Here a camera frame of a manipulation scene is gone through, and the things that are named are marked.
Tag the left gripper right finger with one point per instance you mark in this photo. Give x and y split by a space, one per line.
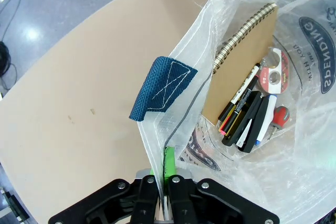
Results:
210 203

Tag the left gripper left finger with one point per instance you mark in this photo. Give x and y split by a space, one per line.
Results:
118 203

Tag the black yellow highlighter pen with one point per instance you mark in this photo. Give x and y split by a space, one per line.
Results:
232 121

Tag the black stapler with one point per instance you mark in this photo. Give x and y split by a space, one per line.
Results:
252 119

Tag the white blue plastic pen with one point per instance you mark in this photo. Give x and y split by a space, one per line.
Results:
267 111

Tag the red stubby screwdriver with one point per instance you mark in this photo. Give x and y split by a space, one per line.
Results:
281 116

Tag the black white marker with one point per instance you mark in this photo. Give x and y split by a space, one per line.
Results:
246 85

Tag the brown spiral notebook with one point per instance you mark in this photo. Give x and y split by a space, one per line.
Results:
241 64

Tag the red tape dispenser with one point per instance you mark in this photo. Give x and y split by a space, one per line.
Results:
282 69

